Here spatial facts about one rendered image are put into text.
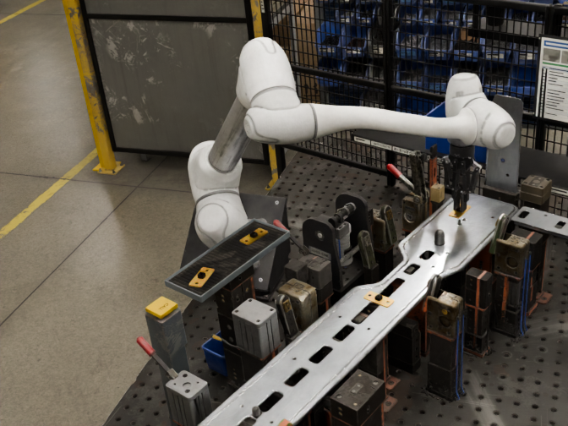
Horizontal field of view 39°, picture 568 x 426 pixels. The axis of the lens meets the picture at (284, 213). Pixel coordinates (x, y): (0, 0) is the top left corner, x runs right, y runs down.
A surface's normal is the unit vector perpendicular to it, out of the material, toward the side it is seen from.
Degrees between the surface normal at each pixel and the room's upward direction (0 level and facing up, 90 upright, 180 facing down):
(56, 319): 0
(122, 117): 90
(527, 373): 0
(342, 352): 0
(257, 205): 42
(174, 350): 90
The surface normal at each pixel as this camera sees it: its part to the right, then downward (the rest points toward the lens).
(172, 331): 0.77, 0.26
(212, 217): -0.26, -0.21
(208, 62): -0.33, 0.52
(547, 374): -0.09, -0.85
